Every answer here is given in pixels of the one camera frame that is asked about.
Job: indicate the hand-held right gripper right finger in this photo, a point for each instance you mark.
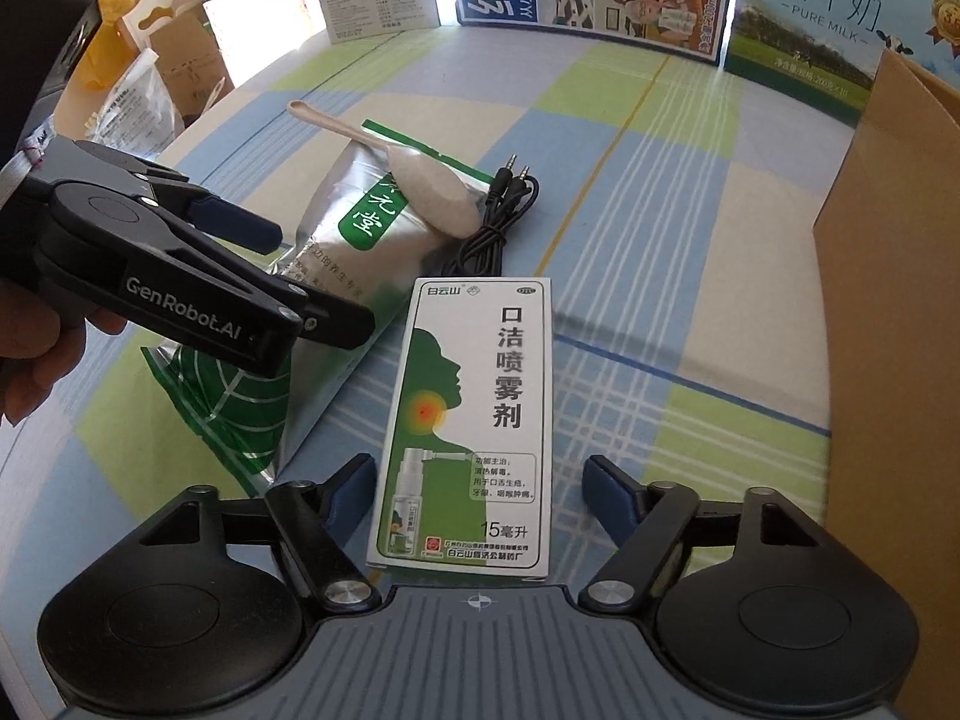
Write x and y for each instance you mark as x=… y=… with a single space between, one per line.
x=607 y=491

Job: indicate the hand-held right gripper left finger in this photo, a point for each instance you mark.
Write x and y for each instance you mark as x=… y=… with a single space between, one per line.
x=352 y=491

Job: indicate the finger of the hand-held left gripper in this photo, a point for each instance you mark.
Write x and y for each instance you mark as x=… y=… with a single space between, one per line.
x=337 y=322
x=232 y=221

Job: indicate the silver foil pouch green leaf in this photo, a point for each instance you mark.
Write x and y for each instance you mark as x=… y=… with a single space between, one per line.
x=337 y=255

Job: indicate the green throat spray box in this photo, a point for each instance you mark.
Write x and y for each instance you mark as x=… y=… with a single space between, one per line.
x=465 y=420

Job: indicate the brown cardboard box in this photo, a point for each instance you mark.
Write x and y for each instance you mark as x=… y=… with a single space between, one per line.
x=900 y=277

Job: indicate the checked cloth desktop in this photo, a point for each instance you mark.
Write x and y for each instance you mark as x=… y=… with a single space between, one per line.
x=675 y=240

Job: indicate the person's left hand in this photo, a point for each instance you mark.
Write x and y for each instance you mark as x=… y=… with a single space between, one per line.
x=37 y=352

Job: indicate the clear printed plastic bag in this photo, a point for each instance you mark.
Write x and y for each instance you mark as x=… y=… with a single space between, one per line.
x=124 y=105

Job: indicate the brown paper bag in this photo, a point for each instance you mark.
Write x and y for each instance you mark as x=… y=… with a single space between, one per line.
x=187 y=67

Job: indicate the beige plastic spoon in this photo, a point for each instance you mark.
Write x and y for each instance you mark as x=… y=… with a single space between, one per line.
x=435 y=187

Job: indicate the open cardboard box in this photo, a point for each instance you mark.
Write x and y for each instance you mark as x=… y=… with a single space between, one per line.
x=247 y=22

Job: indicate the cow meadow milk carton case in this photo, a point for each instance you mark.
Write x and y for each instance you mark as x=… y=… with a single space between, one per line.
x=817 y=22

